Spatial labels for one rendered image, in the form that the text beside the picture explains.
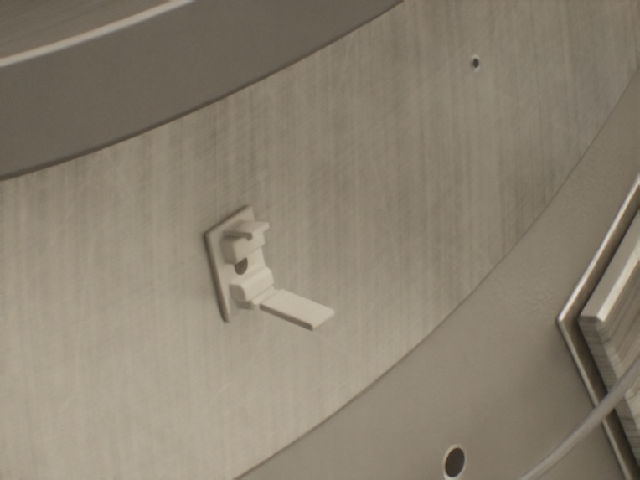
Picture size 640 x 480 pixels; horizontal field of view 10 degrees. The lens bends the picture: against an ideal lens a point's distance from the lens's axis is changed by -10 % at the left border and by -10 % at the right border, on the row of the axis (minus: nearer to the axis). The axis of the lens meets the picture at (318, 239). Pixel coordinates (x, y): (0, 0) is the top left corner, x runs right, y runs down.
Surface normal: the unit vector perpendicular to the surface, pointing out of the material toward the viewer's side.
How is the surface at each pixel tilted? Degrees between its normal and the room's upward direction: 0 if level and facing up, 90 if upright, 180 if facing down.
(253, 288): 90
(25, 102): 90
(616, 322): 90
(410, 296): 90
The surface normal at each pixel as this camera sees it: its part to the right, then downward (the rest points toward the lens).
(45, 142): 0.76, 0.08
